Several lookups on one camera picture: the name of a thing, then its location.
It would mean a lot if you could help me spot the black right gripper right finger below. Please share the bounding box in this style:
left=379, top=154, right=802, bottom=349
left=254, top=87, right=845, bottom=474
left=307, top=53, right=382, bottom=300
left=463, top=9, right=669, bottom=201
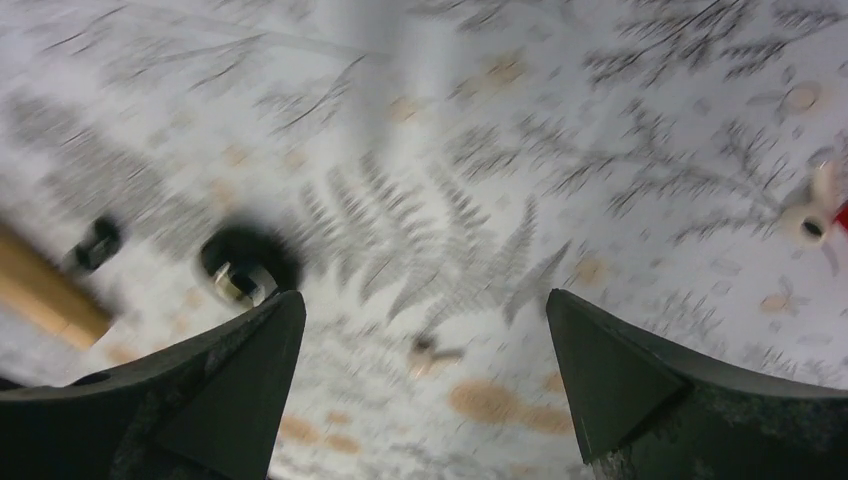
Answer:
left=546, top=289, right=847, bottom=479

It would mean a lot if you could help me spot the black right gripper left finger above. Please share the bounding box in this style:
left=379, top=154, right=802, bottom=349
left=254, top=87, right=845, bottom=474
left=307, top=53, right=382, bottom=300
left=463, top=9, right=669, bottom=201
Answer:
left=1, top=291, right=307, bottom=479

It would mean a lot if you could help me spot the black earbud charging case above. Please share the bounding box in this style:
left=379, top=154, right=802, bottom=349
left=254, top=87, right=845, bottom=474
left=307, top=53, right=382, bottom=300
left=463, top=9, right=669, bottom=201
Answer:
left=197, top=223, right=303, bottom=310

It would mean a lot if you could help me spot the black earbud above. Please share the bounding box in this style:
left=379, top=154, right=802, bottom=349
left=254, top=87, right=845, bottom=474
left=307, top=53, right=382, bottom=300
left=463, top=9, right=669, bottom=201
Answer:
left=60, top=215, right=124, bottom=275

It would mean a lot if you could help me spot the gold microphone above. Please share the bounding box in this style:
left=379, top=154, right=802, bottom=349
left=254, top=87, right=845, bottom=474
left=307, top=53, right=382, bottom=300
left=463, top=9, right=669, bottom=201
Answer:
left=1, top=224, right=112, bottom=350

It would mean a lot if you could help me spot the white earbud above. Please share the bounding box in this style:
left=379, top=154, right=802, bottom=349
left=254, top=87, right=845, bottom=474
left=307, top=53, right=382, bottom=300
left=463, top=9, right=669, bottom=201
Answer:
left=778, top=160, right=842, bottom=248

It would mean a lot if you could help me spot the red box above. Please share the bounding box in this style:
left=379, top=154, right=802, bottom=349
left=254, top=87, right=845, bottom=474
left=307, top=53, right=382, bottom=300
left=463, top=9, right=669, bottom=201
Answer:
left=833, top=202, right=848, bottom=233

